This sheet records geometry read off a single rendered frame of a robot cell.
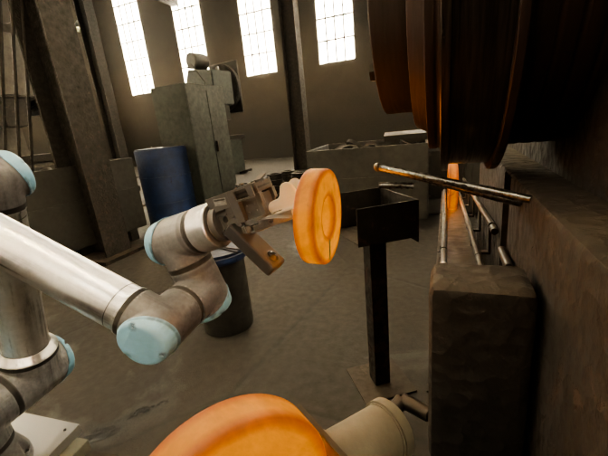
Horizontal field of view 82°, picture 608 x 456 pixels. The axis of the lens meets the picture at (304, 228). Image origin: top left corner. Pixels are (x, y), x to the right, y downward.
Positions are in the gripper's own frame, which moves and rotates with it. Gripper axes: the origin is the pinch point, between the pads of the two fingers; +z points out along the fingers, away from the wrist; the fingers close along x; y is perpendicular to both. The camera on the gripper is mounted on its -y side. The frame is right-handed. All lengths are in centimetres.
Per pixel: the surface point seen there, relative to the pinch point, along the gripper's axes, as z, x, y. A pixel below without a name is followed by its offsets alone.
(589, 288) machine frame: 27.4, -26.4, -7.3
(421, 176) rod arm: 16.8, -2.6, -0.1
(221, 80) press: -389, 655, 239
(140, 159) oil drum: -267, 230, 70
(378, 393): -25, 52, -80
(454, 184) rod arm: 20.6, -4.4, -2.1
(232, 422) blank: 4.3, -37.5, -7.6
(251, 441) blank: 4.7, -37.2, -9.4
